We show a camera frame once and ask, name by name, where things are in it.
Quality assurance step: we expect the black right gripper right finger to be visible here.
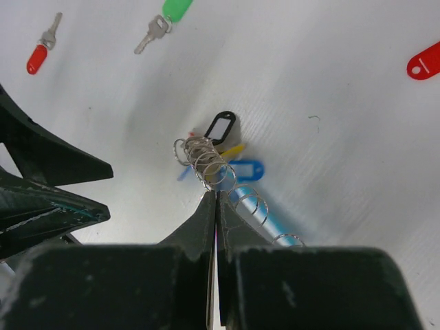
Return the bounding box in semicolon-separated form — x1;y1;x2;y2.
217;192;422;329

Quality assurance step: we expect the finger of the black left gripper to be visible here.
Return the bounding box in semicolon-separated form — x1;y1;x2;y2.
1;170;111;259
1;89;113;186

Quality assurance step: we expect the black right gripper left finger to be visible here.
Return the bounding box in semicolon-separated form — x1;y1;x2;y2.
1;192;216;329

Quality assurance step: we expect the metal keyring holder with keys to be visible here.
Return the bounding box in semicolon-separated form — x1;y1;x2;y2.
173;111;305;247

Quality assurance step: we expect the key with red tag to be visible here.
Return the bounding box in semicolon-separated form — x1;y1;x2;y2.
406;42;440;80
26;12;63;75

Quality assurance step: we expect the key with green tag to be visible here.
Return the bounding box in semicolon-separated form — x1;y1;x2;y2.
133;0;193;55

